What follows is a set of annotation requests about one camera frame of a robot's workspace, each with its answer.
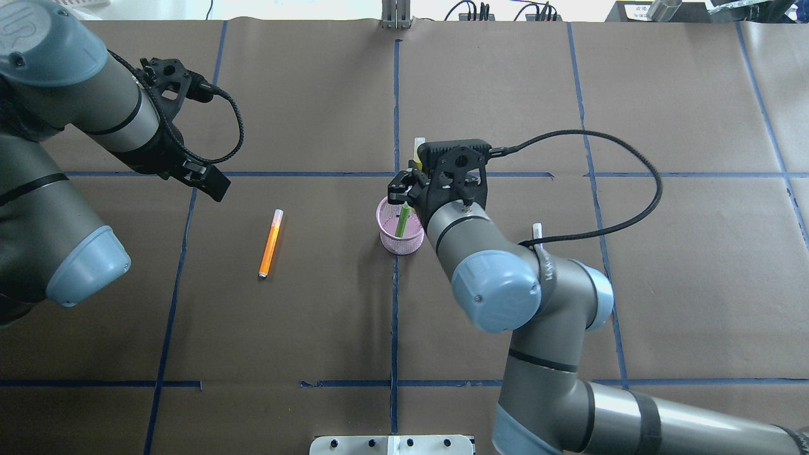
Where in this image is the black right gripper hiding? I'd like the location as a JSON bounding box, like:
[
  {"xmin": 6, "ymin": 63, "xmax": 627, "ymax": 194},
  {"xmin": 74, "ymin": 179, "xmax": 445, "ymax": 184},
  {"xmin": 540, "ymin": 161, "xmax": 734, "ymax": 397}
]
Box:
[{"xmin": 387, "ymin": 161, "xmax": 489, "ymax": 219}]

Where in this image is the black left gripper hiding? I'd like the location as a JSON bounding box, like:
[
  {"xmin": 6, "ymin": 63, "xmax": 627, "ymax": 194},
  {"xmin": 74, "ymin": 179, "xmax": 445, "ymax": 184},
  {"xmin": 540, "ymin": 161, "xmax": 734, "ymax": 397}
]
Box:
[{"xmin": 149, "ymin": 126, "xmax": 231, "ymax": 202}]

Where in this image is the green highlighter pen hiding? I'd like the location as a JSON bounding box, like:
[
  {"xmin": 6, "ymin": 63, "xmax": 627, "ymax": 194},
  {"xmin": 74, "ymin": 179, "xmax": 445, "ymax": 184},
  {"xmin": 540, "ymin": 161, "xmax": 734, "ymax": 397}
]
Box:
[{"xmin": 394, "ymin": 202, "xmax": 412, "ymax": 238}]

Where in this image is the yellow highlighter pen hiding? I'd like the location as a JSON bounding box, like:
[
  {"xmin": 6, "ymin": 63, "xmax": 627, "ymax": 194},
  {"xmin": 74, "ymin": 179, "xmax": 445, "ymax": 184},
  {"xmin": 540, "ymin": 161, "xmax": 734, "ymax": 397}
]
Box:
[{"xmin": 413, "ymin": 137, "xmax": 427, "ymax": 171}]

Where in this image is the orange highlighter pen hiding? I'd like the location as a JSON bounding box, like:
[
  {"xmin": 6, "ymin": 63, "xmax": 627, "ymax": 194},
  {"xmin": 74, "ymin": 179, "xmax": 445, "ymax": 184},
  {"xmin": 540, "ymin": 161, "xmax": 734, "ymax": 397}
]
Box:
[{"xmin": 257, "ymin": 209, "xmax": 285, "ymax": 279}]

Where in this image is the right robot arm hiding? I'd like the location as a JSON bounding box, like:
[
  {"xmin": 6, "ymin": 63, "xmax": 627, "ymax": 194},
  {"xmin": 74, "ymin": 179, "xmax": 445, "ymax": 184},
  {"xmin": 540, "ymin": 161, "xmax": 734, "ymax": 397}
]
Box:
[{"xmin": 388, "ymin": 165, "xmax": 807, "ymax": 454}]

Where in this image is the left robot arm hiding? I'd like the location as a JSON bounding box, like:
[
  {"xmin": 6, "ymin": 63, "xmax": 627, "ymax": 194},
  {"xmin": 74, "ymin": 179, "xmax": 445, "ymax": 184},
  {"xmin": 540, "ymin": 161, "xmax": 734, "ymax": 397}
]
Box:
[{"xmin": 1, "ymin": 1, "xmax": 245, "ymax": 328}]

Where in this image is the pink mesh pen holder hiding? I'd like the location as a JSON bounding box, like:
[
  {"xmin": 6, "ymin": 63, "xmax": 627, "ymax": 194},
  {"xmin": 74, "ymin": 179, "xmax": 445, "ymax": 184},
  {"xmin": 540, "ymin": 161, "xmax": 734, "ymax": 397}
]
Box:
[{"xmin": 375, "ymin": 198, "xmax": 425, "ymax": 256}]

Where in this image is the purple marker pen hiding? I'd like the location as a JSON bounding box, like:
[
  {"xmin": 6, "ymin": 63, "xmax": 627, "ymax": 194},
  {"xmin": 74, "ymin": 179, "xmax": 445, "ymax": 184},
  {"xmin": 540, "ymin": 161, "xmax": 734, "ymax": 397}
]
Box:
[{"xmin": 532, "ymin": 222, "xmax": 544, "ymax": 240}]

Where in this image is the metal cylinder cup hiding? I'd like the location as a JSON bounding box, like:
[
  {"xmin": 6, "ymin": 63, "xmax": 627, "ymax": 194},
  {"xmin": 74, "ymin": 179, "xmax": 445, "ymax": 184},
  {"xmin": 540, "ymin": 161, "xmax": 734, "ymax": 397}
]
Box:
[{"xmin": 645, "ymin": 0, "xmax": 683, "ymax": 23}]

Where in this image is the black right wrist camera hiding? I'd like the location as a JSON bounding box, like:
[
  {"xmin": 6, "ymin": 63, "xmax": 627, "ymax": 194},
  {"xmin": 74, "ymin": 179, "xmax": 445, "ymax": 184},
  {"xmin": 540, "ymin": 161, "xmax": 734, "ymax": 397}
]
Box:
[{"xmin": 417, "ymin": 140, "xmax": 492, "ymax": 166}]

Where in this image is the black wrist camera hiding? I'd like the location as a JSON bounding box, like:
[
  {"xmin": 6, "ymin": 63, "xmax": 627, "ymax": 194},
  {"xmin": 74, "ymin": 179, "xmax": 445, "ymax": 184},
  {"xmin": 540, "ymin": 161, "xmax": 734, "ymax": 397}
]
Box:
[
  {"xmin": 138, "ymin": 58, "xmax": 217, "ymax": 120},
  {"xmin": 417, "ymin": 140, "xmax": 492, "ymax": 166}
]

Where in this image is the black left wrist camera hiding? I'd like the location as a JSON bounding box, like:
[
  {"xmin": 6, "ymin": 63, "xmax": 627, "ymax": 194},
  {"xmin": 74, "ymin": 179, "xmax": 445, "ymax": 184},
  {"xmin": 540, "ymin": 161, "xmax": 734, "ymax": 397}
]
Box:
[{"xmin": 138, "ymin": 58, "xmax": 217, "ymax": 120}]

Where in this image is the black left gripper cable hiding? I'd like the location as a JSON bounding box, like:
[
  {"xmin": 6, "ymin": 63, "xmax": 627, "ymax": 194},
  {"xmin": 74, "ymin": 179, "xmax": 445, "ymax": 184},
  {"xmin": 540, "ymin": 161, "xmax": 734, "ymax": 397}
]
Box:
[{"xmin": 107, "ymin": 51, "xmax": 245, "ymax": 165}]

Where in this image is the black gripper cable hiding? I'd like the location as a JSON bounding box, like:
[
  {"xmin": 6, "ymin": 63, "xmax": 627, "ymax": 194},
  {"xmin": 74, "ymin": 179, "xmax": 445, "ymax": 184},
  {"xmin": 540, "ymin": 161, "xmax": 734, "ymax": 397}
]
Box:
[
  {"xmin": 107, "ymin": 51, "xmax": 245, "ymax": 165},
  {"xmin": 490, "ymin": 130, "xmax": 664, "ymax": 247}
]

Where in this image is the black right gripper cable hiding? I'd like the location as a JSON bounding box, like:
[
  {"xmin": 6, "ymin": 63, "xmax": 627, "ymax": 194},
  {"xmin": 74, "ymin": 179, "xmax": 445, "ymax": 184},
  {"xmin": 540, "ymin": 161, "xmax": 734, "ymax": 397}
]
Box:
[{"xmin": 490, "ymin": 130, "xmax": 664, "ymax": 247}]

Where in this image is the aluminium frame post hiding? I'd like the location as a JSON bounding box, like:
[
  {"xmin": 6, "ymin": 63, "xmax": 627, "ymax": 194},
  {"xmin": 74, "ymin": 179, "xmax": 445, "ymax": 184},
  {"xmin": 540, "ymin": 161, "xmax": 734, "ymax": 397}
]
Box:
[{"xmin": 380, "ymin": 0, "xmax": 413, "ymax": 30}]

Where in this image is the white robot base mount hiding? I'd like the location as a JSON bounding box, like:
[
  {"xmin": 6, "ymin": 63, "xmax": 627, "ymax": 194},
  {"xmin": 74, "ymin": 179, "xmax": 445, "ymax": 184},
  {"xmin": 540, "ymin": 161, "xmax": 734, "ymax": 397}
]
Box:
[{"xmin": 309, "ymin": 434, "xmax": 477, "ymax": 454}]

